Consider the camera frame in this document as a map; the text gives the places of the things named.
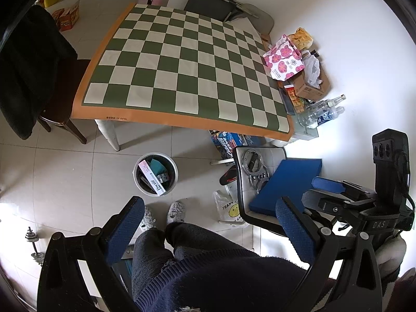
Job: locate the grey fuzzy slipper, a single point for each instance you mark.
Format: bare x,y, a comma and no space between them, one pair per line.
177,211
148,219

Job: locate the pink floral paper bag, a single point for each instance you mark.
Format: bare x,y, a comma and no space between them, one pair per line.
282,57

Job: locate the orange printed box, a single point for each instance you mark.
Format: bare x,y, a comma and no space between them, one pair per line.
295,97

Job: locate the white stick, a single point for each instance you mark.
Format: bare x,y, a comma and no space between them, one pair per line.
221,162

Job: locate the brown wooden chair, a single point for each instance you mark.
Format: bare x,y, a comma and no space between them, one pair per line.
61,120

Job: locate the blue label plastic bottle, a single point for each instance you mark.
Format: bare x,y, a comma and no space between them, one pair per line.
321,115

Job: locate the blue printed carton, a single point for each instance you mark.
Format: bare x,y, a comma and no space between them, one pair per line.
227,141

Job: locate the small dumbbell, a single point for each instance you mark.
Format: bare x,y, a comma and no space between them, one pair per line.
34,243

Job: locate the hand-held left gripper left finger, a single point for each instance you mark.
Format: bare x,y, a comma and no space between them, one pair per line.
125,230

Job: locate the folded grey chair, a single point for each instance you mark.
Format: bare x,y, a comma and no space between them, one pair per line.
208,3

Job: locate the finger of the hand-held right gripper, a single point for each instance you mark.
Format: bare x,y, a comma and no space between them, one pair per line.
326,184
331,204

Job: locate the white trash bin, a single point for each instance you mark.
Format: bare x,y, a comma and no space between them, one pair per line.
138,182

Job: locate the white smiley plastic bag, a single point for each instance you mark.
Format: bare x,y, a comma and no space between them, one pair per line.
229,208

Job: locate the grey flat object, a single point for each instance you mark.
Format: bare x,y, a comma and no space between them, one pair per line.
125,273

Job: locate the small printed box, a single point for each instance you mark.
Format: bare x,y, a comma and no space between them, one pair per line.
162,177

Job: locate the white crumpled plastic bag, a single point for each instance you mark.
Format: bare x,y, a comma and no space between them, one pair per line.
312,68

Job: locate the brown cardboard box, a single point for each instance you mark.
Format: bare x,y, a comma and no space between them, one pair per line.
308,91

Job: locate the blue cushion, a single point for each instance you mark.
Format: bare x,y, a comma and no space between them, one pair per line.
286,185

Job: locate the person's dark navy sweater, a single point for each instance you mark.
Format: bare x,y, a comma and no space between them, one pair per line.
227,286

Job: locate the yellow snack bag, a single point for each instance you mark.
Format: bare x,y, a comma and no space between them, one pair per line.
302,37

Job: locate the green checkered tablecloth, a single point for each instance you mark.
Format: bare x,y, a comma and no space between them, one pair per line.
182,65

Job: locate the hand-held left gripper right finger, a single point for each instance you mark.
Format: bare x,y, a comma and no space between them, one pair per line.
294,230

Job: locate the dark wooden chair with jacket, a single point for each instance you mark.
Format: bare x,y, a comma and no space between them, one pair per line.
29,71

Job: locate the person's right forearm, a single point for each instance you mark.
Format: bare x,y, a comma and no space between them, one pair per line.
391,250

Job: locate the black-frame white chair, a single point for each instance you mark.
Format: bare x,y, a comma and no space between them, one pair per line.
240,182

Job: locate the white pink long box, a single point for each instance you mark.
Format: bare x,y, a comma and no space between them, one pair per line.
151,178

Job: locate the teal box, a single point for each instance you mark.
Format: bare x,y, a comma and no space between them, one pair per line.
158,166

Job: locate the red snack carton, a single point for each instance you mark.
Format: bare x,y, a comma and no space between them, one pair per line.
58,15
71,16

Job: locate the person's grey pants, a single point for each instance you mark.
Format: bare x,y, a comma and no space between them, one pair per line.
195,243

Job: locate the clear plastic storage box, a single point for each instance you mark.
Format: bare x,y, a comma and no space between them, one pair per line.
305,131

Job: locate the grey folding chair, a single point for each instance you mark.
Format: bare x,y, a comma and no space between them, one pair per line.
261,19

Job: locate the black red slipper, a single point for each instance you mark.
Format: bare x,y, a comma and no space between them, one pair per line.
227,177

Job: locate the clear glass bottle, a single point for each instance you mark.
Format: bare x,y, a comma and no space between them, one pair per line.
328,102

